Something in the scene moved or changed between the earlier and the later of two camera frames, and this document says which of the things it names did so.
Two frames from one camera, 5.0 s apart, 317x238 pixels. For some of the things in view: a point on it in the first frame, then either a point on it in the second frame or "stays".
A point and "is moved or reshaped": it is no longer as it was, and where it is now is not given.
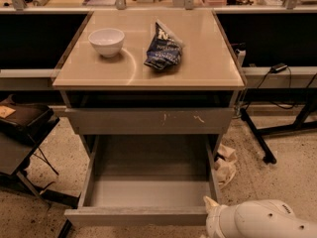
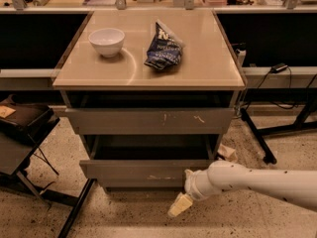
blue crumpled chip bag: [164, 49] stays
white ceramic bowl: [107, 41] stays
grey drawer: [148, 180] is moved or reshaped
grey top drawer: [151, 121] stays
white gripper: [215, 219] → [192, 186]
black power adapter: [278, 67] stays
